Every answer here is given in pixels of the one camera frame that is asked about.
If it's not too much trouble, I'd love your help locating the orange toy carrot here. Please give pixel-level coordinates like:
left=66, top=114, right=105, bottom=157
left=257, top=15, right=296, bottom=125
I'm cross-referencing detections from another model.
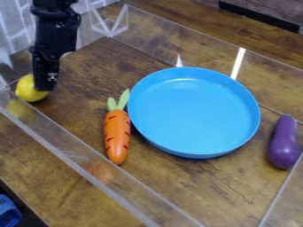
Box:
left=103, top=90, right=131, bottom=165

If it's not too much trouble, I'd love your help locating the blue object at corner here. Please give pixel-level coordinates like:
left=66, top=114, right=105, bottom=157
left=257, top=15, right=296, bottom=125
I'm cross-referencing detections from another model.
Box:
left=0, top=194, right=23, bottom=227

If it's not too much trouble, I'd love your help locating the clear acrylic barrier wall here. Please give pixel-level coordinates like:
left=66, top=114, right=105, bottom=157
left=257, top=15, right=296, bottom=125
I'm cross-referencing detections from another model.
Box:
left=0, top=0, right=303, bottom=227

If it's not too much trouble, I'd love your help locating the blue round plastic tray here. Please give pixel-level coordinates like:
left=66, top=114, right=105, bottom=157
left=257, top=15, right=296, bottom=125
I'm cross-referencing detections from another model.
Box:
left=129, top=67, right=261, bottom=159

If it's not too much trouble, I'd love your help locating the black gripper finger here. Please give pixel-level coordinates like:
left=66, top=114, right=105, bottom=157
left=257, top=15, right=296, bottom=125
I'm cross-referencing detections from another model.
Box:
left=37, top=59, right=59, bottom=91
left=33, top=52, right=41, bottom=90

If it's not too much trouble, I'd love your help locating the yellow toy lemon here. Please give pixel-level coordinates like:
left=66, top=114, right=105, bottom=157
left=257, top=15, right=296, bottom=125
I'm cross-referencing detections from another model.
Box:
left=17, top=74, right=49, bottom=102

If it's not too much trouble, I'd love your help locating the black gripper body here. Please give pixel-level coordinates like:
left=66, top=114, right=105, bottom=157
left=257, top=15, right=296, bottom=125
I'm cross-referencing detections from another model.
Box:
left=30, top=0, right=82, bottom=61

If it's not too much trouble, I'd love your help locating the purple toy eggplant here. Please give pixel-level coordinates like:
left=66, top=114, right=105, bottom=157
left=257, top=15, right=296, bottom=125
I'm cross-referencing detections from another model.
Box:
left=269, top=114, right=301, bottom=169

